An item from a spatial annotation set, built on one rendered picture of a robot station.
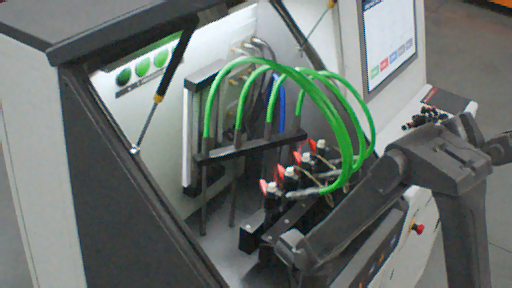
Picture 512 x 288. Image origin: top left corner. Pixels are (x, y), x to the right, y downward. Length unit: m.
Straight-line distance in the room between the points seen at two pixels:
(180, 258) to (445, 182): 0.62
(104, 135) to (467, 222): 0.71
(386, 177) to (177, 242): 0.52
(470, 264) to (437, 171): 0.14
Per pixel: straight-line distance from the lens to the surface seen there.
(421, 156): 0.76
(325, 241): 1.05
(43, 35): 1.23
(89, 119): 1.19
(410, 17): 2.10
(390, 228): 1.63
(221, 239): 1.69
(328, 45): 1.63
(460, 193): 0.75
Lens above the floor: 1.99
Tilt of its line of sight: 34 degrees down
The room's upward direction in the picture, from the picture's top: 5 degrees clockwise
